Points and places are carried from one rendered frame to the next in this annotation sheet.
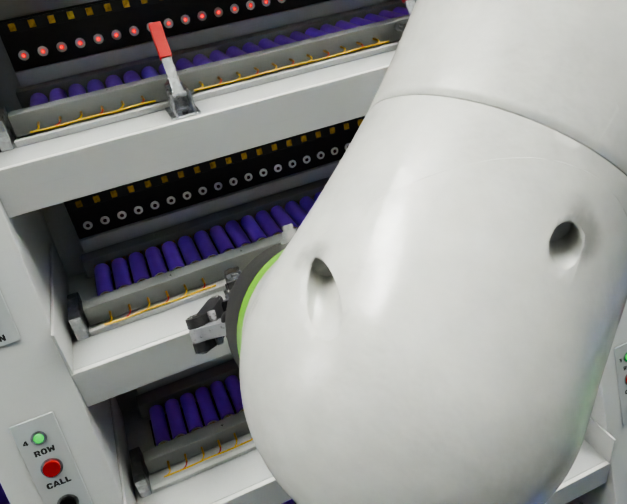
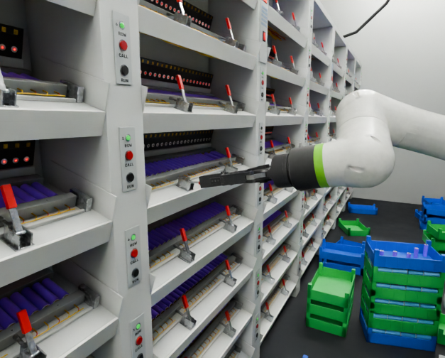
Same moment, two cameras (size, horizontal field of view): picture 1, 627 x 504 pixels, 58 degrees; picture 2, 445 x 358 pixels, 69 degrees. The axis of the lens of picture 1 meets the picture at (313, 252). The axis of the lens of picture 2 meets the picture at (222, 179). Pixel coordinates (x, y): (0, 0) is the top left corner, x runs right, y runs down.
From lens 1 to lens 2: 63 cm
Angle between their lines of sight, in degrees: 46
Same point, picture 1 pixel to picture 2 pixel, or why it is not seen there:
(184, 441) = not seen: hidden behind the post
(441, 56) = (371, 112)
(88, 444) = (145, 243)
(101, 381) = (152, 214)
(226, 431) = (160, 252)
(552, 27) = (383, 112)
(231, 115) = (199, 116)
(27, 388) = (133, 212)
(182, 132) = (189, 117)
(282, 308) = (370, 141)
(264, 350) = (370, 147)
